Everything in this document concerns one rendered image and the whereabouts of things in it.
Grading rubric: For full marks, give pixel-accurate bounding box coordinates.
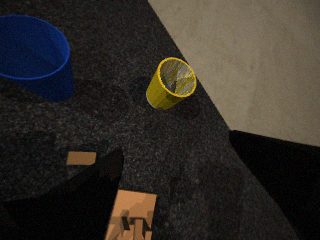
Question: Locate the yellow cup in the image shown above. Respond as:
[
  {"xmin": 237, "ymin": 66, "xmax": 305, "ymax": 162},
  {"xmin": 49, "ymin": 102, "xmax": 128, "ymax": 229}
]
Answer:
[{"xmin": 146, "ymin": 57, "xmax": 196, "ymax": 110}]

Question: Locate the blue plastic cup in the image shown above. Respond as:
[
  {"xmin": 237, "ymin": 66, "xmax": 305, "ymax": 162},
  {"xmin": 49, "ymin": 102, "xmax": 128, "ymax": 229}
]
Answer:
[{"xmin": 0, "ymin": 14, "xmax": 74, "ymax": 101}]

